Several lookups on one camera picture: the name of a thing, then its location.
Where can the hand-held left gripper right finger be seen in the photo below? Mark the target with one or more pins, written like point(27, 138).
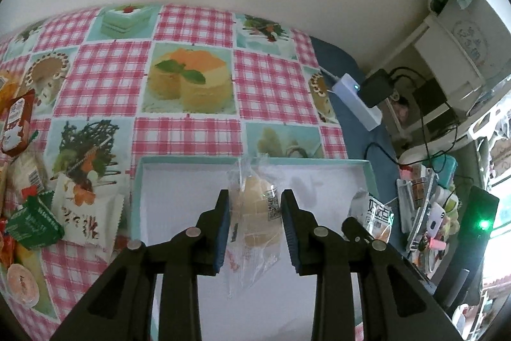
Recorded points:
point(289, 241)

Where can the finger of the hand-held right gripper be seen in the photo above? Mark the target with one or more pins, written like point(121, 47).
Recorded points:
point(353, 229)

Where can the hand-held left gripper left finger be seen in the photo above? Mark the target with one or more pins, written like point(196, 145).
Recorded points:
point(222, 237)

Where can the white snack packet black print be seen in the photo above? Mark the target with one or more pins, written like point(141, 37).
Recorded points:
point(373, 213)

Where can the bread bun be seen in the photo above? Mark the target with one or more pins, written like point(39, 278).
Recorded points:
point(255, 213)

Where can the teal cardboard box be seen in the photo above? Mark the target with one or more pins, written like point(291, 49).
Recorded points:
point(179, 197)

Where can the white snack packet orange flower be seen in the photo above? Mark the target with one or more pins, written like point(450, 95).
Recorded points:
point(86, 223)

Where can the green snack packet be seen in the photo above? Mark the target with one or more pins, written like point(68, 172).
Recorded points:
point(34, 223)

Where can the peach jelly cup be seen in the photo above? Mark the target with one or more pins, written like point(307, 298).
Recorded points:
point(22, 281)

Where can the pink orange snack packet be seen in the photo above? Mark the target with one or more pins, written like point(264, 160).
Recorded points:
point(6, 249)

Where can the pile of small clutter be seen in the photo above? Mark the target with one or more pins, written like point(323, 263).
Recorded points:
point(423, 205)

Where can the teal plastic container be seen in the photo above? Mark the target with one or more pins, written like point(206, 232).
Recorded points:
point(445, 169)

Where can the blue cloth cover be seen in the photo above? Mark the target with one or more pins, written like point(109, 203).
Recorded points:
point(355, 149)

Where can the white round container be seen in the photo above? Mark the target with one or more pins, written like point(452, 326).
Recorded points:
point(413, 155)

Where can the white power strip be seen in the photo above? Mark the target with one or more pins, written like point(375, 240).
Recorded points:
point(351, 93)

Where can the black power adapter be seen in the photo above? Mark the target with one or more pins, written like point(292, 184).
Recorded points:
point(375, 89)

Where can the pink checkered cake print tablecloth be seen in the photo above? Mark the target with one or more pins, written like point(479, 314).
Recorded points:
point(271, 85)

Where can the white shelf unit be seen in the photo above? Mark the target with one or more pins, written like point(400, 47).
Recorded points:
point(459, 57)

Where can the pale bun in clear wrap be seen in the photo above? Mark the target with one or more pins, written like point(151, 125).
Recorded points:
point(26, 173)

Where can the red sauce packet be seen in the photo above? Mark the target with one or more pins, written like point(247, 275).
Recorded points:
point(16, 121)

